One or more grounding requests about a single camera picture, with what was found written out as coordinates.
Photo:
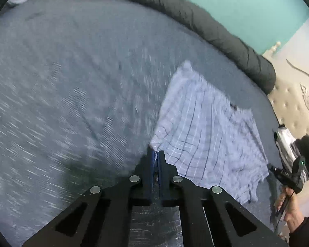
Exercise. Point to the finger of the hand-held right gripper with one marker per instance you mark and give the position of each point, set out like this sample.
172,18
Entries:
274,170

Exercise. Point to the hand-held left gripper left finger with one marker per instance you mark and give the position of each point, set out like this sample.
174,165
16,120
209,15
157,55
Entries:
151,164

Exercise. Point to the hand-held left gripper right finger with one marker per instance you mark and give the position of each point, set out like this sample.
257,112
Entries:
160,169

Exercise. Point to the blue plaid shorts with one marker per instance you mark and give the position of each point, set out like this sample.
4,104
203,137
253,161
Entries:
208,133

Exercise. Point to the person's right forearm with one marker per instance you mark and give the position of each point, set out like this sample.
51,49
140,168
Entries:
306,234

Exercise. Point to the stack of folded clothes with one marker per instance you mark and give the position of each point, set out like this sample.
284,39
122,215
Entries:
285,144

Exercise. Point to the person's right hand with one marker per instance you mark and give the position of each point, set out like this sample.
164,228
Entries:
294,211

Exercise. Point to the cream tufted headboard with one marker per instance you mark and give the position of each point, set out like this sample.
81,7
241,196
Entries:
293,103

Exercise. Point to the bed with blue sheet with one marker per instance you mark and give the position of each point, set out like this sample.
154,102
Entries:
67,82

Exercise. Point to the dark grey rolled duvet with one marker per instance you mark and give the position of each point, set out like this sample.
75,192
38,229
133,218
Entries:
195,18

